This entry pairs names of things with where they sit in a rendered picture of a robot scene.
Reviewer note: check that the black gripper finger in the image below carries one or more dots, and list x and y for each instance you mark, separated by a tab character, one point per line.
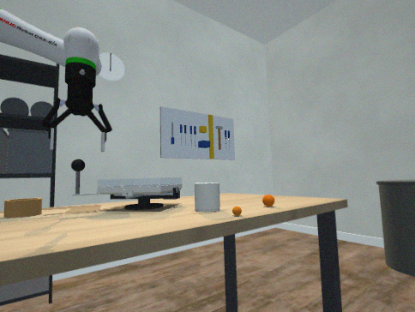
50	115
104	130

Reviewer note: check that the tan tape roll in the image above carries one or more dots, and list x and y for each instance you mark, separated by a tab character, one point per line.
18	208

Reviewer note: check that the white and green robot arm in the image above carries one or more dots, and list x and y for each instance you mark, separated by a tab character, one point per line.
81	47

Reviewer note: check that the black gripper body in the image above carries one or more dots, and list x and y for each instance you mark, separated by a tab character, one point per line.
79	92

